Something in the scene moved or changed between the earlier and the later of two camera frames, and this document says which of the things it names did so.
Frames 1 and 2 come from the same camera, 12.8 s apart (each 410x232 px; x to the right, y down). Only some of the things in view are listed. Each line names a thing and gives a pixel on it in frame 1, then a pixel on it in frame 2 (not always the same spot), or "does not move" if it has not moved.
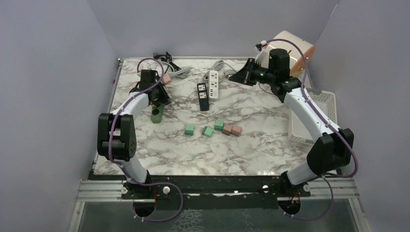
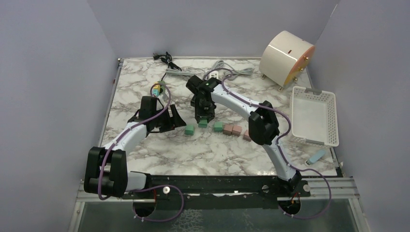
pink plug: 236,130 does not move
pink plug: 166,79 -> 246,136
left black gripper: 163,96 -> 172,122
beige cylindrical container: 299,51 does not move
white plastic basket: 326,102 does not move
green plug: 189,130 does not move
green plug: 219,124 does not move
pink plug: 226,129 does not move
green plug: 207,131 -> 202,123
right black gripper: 244,76 -> 209,114
